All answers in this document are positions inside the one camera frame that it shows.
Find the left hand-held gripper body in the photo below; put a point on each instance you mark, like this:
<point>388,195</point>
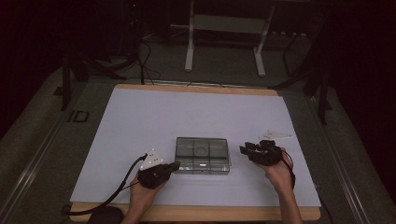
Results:
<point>154,177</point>

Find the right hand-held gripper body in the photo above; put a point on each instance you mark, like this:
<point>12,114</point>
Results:
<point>266,155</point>

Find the clear plastic compartment box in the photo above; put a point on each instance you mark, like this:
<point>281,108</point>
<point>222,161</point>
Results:
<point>186,166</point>

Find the person's left hand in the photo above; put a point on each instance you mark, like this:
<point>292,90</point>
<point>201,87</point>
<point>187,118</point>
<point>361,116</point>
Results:
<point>144,196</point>

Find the person's right hand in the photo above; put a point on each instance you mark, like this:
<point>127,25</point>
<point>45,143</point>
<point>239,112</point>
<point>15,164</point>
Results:
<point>278,175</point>

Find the wooden table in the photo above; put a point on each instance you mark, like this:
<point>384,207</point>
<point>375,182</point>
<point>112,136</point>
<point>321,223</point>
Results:
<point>202,214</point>

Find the black tripod stand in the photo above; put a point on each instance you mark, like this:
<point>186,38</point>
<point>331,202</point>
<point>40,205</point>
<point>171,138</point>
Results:
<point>66,84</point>
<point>323,93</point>

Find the white metal stand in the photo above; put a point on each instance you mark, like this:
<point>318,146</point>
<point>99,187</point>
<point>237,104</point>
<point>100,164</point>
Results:
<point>189,46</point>

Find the metal floor rail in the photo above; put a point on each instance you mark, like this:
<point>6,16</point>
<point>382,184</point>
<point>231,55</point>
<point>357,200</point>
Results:
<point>31,168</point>
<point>342,174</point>

